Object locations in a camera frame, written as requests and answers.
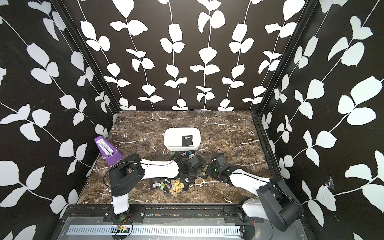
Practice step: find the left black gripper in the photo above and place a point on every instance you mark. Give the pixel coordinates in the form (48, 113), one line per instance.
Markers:
(200, 172)

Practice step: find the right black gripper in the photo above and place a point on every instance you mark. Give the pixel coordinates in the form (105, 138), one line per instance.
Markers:
(209, 169)

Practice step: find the black tea bag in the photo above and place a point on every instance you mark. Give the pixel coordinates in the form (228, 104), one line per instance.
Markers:
(187, 140)
(154, 184)

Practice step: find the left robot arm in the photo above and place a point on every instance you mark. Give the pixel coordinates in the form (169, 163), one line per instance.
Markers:
(125, 175)

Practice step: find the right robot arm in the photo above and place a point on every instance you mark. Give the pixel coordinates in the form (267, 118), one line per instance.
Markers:
(275, 201)

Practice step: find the yellow patterned tea bag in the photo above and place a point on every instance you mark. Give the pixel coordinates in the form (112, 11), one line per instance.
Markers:
(176, 188)

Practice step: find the white storage box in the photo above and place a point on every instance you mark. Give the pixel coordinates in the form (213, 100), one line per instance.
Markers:
(173, 139)

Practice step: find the green tea bag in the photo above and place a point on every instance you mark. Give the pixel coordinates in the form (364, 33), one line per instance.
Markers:
(163, 186)

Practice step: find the white perforated strip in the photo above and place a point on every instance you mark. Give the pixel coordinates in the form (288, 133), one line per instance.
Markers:
(152, 230)

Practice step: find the purple metronome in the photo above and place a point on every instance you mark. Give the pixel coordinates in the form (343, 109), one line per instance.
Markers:
(110, 154)

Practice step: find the small circuit board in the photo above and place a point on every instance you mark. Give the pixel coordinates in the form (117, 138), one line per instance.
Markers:
(122, 230)

